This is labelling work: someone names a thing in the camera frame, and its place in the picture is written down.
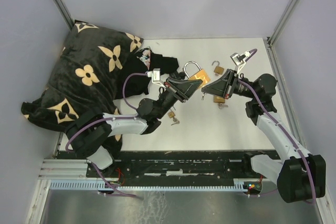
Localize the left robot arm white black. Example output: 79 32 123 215
65 69 202 177

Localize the small brass padlock long shackle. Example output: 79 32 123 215
167 107 175 118

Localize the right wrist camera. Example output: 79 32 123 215
230 51 251 73

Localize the black padlock with keys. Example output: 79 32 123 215
170 71 185 80

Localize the large brass padlock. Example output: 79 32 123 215
183 61 211 89

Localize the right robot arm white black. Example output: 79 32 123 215
202 69 326 203

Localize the light blue cable duct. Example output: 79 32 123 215
49 177 259 192

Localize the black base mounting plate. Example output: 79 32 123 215
102 151 261 184

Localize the black printed garment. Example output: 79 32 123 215
115 47 179 100

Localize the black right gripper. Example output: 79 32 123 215
202 69 257 99

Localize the right aluminium corner post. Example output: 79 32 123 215
267 0 300 48

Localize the black floral pillow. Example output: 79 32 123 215
21 22 143 132

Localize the medium brass padlock long shackle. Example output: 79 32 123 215
213 96 225 103

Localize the small padlock key bunch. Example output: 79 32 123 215
171 118 180 125

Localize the brass padlock far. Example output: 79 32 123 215
212 60 224 76

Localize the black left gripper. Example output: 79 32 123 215
155 76 203 119

